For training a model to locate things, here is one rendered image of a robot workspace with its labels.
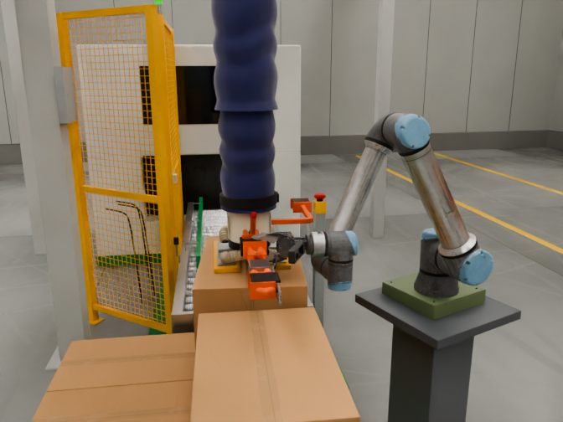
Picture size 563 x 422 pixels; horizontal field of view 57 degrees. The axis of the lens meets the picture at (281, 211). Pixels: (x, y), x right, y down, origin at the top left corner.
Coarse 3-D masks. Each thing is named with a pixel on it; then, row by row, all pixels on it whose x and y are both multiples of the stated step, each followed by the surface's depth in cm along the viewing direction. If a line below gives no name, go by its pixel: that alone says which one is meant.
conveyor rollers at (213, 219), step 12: (204, 216) 444; (216, 216) 446; (204, 228) 410; (216, 228) 411; (192, 240) 383; (204, 240) 377; (192, 252) 357; (192, 264) 332; (192, 276) 314; (192, 288) 297; (192, 300) 280
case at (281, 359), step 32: (224, 320) 169; (256, 320) 169; (288, 320) 169; (224, 352) 150; (256, 352) 150; (288, 352) 150; (320, 352) 150; (224, 384) 134; (256, 384) 134; (288, 384) 134; (320, 384) 134; (192, 416) 122; (224, 416) 122; (256, 416) 122; (288, 416) 122; (320, 416) 122; (352, 416) 122
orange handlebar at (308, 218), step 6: (306, 210) 224; (306, 216) 218; (276, 222) 210; (282, 222) 210; (288, 222) 210; (294, 222) 211; (300, 222) 211; (306, 222) 211; (312, 222) 213; (246, 234) 190; (246, 252) 174; (252, 252) 170; (258, 252) 170; (264, 252) 170; (252, 258) 166; (258, 258) 172; (264, 258) 166; (252, 270) 156; (264, 270) 157; (270, 270) 157; (258, 288) 143; (264, 288) 143; (270, 288) 143; (258, 294) 143; (264, 294) 142; (270, 294) 143
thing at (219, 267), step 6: (222, 240) 213; (216, 246) 215; (216, 252) 208; (216, 258) 201; (216, 264) 195; (222, 264) 194; (228, 264) 194; (234, 264) 194; (216, 270) 190; (222, 270) 191; (228, 270) 191; (234, 270) 191
